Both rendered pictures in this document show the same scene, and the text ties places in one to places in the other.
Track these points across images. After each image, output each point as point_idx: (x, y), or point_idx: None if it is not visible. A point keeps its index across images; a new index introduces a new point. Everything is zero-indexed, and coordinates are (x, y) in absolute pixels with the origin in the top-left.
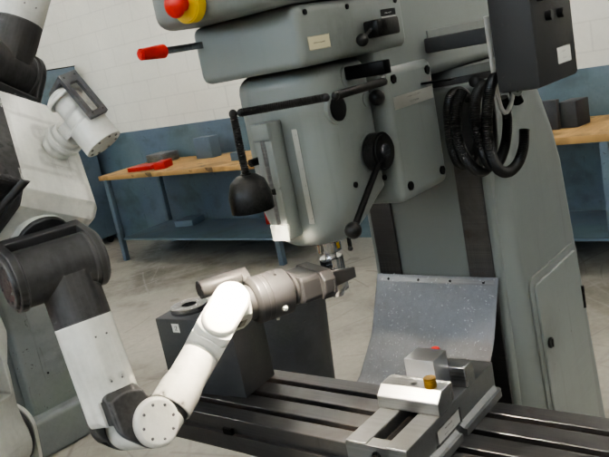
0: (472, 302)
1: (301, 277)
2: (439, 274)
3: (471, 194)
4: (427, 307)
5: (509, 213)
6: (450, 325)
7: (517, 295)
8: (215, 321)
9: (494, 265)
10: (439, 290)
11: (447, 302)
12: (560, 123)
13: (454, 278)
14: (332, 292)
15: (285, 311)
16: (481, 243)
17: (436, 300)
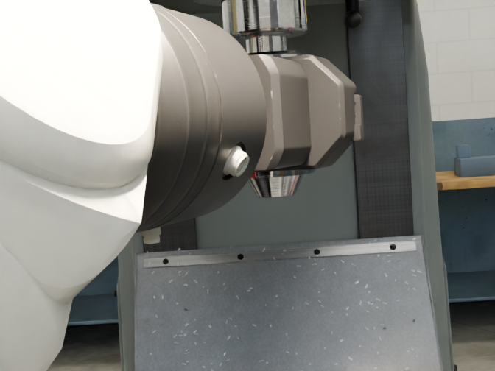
0: (376, 289)
1: (267, 55)
2: (286, 241)
3: (381, 62)
4: (271, 313)
5: (430, 112)
6: (334, 343)
7: (439, 274)
8: (5, 42)
9: (412, 210)
10: (296, 273)
11: (317, 296)
12: None
13: (326, 246)
14: (350, 138)
15: (226, 183)
16: (392, 165)
17: (291, 295)
